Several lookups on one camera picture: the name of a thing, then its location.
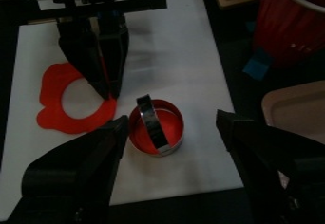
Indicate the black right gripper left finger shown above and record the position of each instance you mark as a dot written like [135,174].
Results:
[71,171]

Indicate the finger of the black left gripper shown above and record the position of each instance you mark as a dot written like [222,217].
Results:
[82,50]
[115,50]

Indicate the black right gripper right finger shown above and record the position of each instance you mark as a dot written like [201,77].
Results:
[270,158]

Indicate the round metal dough cutter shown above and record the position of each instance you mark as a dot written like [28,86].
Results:
[151,123]

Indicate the red dough disc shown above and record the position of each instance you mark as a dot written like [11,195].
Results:
[171,126]

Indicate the white cutting board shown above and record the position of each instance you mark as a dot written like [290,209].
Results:
[182,60]

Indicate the beige plastic tray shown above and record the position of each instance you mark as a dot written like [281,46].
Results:
[300,110]

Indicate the red cup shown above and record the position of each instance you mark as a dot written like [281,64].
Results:
[288,28]

